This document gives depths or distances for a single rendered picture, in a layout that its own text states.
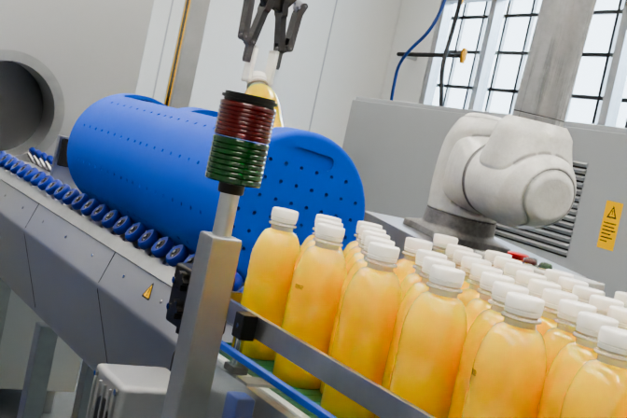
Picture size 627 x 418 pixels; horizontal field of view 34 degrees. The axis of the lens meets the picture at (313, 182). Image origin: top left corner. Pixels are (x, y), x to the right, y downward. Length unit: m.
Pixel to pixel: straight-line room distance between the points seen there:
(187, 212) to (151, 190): 0.17
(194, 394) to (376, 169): 3.41
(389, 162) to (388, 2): 3.17
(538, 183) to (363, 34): 5.52
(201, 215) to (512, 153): 0.61
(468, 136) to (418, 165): 2.07
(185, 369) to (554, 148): 1.03
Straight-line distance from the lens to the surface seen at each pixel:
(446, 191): 2.14
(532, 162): 1.93
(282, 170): 1.70
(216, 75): 6.97
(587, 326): 1.03
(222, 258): 1.13
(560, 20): 2.00
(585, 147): 3.35
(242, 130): 1.11
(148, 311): 1.89
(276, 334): 1.32
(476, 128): 2.13
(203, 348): 1.15
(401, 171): 4.31
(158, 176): 1.91
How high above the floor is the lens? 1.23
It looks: 3 degrees down
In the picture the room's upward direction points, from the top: 12 degrees clockwise
